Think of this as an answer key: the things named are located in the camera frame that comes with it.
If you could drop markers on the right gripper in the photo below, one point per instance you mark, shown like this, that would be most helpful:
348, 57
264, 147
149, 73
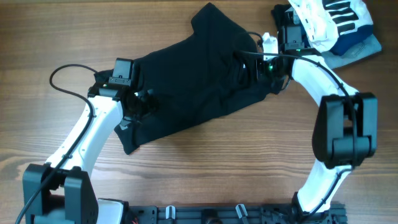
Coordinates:
261, 75

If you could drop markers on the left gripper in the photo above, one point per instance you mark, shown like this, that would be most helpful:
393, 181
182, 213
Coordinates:
151, 106

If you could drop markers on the black garment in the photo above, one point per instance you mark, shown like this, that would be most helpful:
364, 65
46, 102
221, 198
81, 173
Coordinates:
282, 17
210, 74

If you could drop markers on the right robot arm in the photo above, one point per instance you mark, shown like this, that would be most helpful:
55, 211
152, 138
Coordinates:
345, 131

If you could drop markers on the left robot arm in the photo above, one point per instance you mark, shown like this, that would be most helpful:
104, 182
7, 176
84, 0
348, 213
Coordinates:
60, 190

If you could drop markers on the black garment in pile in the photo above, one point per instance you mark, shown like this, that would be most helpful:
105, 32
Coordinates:
282, 17

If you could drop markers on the white black striped shirt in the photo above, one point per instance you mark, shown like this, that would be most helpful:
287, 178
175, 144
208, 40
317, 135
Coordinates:
347, 15

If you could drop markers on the blue garment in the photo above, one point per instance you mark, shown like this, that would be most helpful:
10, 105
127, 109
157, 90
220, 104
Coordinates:
325, 38

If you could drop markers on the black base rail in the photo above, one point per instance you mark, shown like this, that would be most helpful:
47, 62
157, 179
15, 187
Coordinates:
265, 214

